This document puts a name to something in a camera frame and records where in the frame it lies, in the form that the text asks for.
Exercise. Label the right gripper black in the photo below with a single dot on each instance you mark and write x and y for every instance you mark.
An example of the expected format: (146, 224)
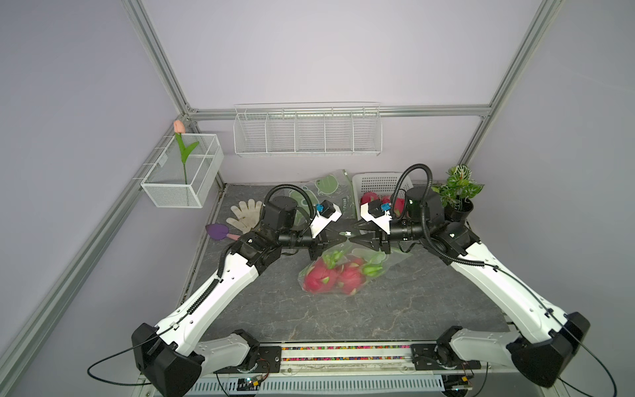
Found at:
(379, 239)

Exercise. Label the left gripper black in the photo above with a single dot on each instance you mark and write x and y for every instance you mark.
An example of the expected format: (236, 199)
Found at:
(318, 245)

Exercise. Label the zip-top bag green print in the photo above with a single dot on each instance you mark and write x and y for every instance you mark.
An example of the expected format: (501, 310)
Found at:
(335, 187)
(339, 255)

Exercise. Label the pink dragon fruit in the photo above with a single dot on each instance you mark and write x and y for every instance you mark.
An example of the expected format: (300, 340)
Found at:
(368, 197)
(398, 206)

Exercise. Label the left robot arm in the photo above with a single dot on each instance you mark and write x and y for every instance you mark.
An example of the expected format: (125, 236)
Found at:
(172, 354)

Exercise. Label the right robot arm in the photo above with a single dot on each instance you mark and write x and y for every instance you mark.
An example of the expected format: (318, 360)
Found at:
(545, 338)

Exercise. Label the dragon fruit in far bag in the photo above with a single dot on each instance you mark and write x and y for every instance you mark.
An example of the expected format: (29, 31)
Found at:
(320, 278)

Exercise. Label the white plastic basket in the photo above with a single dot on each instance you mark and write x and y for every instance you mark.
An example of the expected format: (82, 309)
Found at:
(380, 183)

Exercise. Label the white knit glove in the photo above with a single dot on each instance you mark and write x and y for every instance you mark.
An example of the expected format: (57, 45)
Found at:
(246, 215)

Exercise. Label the potted green plant black vase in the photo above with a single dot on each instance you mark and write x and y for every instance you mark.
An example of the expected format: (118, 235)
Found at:
(458, 192)

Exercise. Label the purple pink spatula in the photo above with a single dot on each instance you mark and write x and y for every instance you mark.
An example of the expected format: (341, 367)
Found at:
(219, 232)

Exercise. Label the artificial pink tulip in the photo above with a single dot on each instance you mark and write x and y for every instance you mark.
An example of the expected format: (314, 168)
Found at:
(185, 151)

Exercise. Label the white wire wall shelf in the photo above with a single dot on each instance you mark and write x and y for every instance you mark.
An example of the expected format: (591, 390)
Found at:
(280, 129)

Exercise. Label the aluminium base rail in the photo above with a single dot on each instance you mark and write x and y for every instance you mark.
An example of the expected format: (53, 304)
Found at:
(347, 355)

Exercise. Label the white mesh wall box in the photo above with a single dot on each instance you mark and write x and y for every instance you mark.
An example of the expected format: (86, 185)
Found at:
(164, 183)

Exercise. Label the white vented cable duct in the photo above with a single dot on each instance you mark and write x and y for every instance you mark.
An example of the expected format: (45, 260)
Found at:
(320, 385)

